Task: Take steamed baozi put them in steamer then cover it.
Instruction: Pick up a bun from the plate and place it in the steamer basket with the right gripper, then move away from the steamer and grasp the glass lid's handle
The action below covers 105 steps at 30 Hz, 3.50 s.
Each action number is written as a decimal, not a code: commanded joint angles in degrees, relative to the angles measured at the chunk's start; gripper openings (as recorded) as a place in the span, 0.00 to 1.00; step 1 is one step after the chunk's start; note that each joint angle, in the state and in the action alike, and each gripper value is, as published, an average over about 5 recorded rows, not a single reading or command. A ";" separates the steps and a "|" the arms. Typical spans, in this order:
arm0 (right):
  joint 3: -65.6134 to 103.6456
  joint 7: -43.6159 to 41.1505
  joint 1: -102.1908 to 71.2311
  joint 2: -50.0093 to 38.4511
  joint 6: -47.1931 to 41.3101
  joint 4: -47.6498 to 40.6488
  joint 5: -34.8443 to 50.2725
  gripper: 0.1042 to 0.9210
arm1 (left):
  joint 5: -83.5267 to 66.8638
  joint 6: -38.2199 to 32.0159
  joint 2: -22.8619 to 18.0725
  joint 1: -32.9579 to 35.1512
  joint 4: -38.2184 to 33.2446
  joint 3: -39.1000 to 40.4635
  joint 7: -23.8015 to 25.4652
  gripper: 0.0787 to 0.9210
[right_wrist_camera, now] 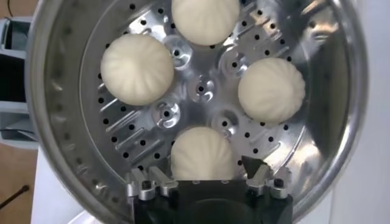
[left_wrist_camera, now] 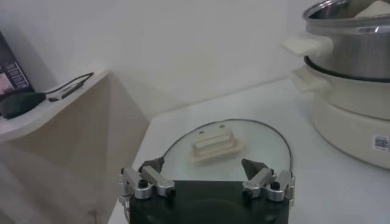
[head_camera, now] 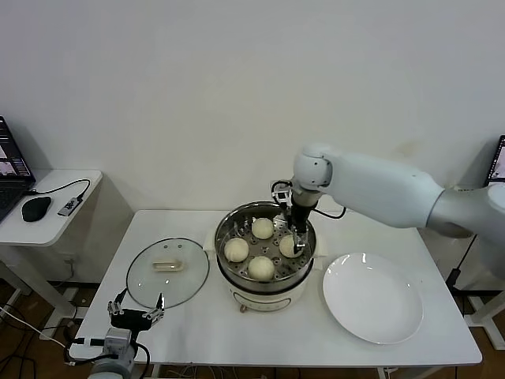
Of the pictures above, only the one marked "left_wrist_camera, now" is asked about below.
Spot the glass pot lid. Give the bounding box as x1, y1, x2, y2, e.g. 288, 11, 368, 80
163, 118, 294, 183

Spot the white side table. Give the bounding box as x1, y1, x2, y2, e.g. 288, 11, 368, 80
0, 68, 150, 224

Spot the stainless steel steamer basket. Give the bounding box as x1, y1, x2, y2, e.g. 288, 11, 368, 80
280, 0, 390, 83

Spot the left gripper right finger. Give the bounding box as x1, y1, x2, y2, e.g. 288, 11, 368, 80
240, 158, 296, 203

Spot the usb hub with black cable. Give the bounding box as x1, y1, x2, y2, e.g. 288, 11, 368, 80
44, 72, 94, 103

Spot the black open laptop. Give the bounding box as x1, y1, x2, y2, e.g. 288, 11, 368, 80
0, 30, 35, 101

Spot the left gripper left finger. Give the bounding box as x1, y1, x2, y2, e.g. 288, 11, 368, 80
118, 156, 176, 214

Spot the black computer mouse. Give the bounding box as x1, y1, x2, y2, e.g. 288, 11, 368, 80
0, 91, 47, 120

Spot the cream electric cooker pot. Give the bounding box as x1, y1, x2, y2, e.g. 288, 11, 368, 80
291, 56, 390, 170

